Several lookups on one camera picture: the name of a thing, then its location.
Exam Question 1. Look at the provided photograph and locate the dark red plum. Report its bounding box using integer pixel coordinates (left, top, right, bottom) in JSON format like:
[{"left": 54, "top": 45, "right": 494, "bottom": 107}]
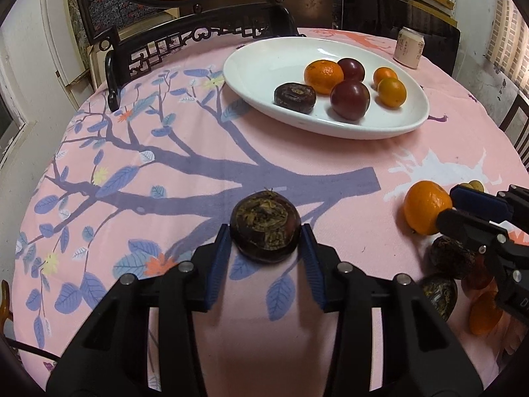
[
  {"left": 330, "top": 79, "right": 370, "bottom": 121},
  {"left": 338, "top": 58, "right": 365, "bottom": 82}
]

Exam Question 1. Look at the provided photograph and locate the red cherry tomato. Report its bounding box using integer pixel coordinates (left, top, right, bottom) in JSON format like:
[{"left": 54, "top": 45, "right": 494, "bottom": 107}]
[{"left": 461, "top": 254, "right": 494, "bottom": 296}]

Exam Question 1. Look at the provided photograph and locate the tan longan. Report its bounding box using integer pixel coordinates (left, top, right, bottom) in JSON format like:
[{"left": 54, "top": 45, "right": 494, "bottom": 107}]
[{"left": 460, "top": 180, "right": 485, "bottom": 193}]

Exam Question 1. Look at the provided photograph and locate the small orange kumquat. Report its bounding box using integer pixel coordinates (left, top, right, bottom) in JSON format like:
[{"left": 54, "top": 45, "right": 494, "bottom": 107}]
[{"left": 372, "top": 66, "right": 398, "bottom": 88}]

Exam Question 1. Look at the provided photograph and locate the brown wooden cabinet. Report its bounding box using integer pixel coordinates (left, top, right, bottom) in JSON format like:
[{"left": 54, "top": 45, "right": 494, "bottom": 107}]
[{"left": 283, "top": 0, "right": 342, "bottom": 29}]

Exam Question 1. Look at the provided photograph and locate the pink patterned tablecloth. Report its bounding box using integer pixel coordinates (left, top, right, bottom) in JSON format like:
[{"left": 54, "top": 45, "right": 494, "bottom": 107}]
[{"left": 12, "top": 36, "right": 528, "bottom": 396}]

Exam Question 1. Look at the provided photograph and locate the round deer painting screen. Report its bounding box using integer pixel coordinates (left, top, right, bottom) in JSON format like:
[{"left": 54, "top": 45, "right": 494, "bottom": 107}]
[{"left": 77, "top": 0, "right": 299, "bottom": 111}]

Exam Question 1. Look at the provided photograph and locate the white oval plate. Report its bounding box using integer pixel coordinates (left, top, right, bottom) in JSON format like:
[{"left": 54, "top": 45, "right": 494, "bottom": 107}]
[{"left": 223, "top": 37, "right": 429, "bottom": 140}]

